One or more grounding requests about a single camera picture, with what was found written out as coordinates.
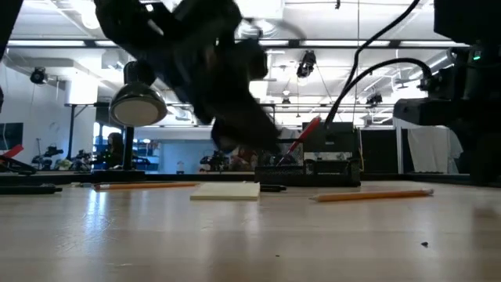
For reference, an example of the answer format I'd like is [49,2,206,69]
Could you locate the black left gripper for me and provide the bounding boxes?
[93,0,283,154]

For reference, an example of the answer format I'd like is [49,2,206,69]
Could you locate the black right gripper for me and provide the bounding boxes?
[393,96,473,127]

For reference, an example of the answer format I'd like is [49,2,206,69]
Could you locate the red-handled scissors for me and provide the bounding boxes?
[276,114,323,166]

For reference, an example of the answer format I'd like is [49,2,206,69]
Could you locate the yellow sticky note pad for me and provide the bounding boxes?
[189,181,261,202]

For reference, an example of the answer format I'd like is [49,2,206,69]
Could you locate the black mesh desk organizer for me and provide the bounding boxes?
[254,154,362,188]

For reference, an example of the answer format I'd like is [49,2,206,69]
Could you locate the yellow wooden pencil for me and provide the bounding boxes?
[308,188,435,204]
[93,181,201,192]

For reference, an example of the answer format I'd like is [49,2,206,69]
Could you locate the person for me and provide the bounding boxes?
[102,132,125,170]
[230,146,259,172]

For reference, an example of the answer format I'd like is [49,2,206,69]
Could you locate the white hanging cloth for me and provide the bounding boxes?
[406,127,465,174]

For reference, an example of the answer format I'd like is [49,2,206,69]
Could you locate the black background robot rig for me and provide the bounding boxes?
[199,150,231,172]

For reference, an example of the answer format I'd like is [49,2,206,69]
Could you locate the black partition panel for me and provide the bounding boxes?
[359,128,399,175]

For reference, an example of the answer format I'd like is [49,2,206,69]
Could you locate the black background monitor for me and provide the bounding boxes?
[301,121,355,154]

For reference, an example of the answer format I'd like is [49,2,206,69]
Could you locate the black overhead light bar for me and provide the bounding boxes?
[6,38,470,49]

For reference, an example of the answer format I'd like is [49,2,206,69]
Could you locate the black desk lamp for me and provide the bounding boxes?
[92,60,168,183]

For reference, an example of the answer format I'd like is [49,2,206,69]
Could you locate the red and black clamp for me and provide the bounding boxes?
[0,143,38,175]

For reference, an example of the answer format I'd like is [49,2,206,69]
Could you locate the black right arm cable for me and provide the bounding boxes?
[323,0,434,128]

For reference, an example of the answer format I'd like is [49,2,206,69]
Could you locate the black aluminium table frame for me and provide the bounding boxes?
[0,171,501,188]

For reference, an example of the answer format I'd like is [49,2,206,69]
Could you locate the thin hanging cable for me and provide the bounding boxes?
[353,0,361,127]

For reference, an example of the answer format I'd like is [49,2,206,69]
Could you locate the black wall monitor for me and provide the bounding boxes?
[0,122,24,152]

